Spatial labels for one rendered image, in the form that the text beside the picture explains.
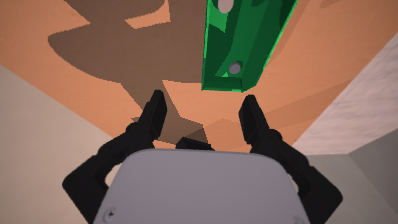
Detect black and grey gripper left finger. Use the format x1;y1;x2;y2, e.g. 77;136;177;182
62;90;167;224

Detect green bin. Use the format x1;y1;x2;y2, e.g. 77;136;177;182
201;0;299;93

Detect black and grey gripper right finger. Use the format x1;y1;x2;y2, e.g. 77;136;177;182
238;94;343;224

